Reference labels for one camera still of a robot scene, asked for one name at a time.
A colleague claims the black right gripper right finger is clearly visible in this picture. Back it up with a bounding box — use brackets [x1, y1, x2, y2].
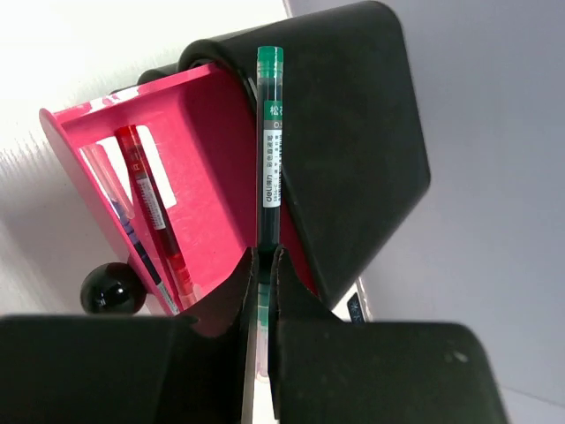
[268, 248, 508, 423]

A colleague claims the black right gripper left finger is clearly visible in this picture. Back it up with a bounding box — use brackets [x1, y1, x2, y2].
[1, 249, 257, 423]

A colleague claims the purple pen refill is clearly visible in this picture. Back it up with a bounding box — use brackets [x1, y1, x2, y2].
[80, 144, 180, 314]

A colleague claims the pink top drawer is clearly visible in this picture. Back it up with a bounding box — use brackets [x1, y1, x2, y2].
[38, 62, 319, 339]

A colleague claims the red pen refill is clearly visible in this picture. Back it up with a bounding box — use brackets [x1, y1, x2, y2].
[115, 125, 198, 310]

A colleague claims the green pen refill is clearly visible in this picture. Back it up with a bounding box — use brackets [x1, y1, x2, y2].
[256, 46, 283, 382]

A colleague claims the right dark table label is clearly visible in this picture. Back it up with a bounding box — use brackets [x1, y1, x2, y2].
[347, 293, 365, 324]

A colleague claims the black drawer cabinet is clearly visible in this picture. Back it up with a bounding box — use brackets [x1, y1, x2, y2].
[139, 1, 431, 307]

